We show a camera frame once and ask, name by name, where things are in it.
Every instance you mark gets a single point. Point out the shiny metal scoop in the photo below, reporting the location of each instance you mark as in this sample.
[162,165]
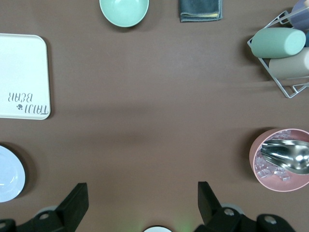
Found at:
[285,154]

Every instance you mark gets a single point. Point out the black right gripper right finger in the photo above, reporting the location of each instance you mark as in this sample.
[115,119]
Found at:
[210,212]

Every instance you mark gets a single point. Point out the mint green cup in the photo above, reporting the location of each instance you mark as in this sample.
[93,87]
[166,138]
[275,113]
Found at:
[275,42]

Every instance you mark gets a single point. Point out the folded grey cloth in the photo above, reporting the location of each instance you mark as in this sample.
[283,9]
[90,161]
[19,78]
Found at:
[200,9]

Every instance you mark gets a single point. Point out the pale lavender round plate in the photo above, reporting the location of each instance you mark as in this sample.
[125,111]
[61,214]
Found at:
[8,174]

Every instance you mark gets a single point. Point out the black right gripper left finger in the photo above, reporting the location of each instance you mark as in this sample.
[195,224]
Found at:
[72,205]

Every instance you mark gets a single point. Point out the clear ice cubes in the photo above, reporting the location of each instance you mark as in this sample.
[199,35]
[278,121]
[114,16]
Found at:
[264,172]

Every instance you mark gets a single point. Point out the pink bowl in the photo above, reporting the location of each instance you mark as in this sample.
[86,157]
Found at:
[272,183]

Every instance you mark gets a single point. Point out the lavender cup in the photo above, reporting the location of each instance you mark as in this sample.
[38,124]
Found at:
[300,14]

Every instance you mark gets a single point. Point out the beige cup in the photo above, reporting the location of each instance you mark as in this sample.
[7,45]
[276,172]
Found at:
[289,66]

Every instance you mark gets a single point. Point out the mint green bowl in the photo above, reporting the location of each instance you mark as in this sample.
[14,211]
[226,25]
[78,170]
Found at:
[124,10]

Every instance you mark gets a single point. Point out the cream tray with bear print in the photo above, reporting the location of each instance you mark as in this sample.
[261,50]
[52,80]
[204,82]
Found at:
[21,72]

